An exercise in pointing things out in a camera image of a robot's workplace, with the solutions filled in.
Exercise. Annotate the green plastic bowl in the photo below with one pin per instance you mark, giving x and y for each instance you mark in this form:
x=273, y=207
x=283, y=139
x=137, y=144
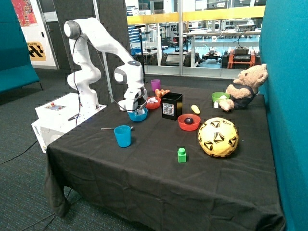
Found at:
x=216, y=95

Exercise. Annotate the dark purple plum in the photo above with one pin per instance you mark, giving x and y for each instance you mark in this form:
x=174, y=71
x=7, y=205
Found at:
x=189, y=120

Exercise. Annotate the teal bench seat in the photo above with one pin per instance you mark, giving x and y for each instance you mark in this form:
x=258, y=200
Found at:
x=16, y=69

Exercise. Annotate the yellow black warning sign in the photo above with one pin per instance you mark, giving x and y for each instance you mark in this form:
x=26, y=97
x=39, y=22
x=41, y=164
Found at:
x=36, y=51

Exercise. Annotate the metal spoon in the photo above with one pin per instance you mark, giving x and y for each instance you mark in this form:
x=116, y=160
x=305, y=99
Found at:
x=131, y=128

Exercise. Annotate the red bowl near bin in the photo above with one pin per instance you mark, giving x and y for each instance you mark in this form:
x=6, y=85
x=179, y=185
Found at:
x=155, y=105

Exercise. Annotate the black tablecloth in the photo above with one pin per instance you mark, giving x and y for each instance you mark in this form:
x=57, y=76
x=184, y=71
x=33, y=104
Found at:
x=145, y=182

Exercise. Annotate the brown teddy bear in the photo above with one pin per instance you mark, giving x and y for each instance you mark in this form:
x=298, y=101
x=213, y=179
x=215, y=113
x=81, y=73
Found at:
x=245, y=88

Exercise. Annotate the paper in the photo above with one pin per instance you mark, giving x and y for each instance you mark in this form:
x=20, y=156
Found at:
x=136, y=113
x=152, y=100

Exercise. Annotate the green toy block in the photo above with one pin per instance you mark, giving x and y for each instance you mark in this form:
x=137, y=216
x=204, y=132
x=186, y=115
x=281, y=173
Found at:
x=182, y=157

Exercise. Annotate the yellow black soccer ball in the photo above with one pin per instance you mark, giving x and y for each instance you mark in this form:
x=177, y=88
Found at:
x=218, y=137

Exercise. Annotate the purple plastic cup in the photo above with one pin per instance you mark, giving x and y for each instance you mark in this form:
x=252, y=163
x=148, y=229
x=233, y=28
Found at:
x=155, y=84

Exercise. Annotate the black rubbish bin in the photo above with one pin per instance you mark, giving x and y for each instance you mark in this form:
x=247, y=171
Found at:
x=171, y=105

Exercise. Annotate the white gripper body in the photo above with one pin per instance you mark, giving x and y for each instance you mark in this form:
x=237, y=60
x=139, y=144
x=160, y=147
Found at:
x=135, y=99

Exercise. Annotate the teal partition panel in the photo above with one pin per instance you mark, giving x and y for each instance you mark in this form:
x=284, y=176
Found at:
x=284, y=49

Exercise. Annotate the red bowl with plum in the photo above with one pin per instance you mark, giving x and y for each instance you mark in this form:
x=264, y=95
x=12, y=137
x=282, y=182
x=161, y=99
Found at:
x=191, y=127

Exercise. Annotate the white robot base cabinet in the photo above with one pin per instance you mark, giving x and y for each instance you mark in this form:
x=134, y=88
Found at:
x=58, y=117

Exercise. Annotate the orange toy carrot bunch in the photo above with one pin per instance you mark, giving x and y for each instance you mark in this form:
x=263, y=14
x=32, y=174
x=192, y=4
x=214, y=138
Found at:
x=159, y=93

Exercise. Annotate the blue plastic bowl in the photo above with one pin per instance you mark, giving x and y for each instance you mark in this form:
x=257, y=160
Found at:
x=137, y=118

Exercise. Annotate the blue plastic cup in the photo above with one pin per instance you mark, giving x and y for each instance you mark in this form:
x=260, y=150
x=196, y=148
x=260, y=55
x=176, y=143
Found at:
x=123, y=135

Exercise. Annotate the orange black lab cart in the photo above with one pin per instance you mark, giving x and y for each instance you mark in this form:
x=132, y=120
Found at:
x=241, y=58

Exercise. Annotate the red colourful poster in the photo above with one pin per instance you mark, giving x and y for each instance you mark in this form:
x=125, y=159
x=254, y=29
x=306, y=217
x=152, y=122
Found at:
x=24, y=12

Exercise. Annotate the yellow toy banana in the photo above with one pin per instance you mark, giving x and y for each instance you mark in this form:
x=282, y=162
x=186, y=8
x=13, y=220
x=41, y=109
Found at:
x=195, y=109

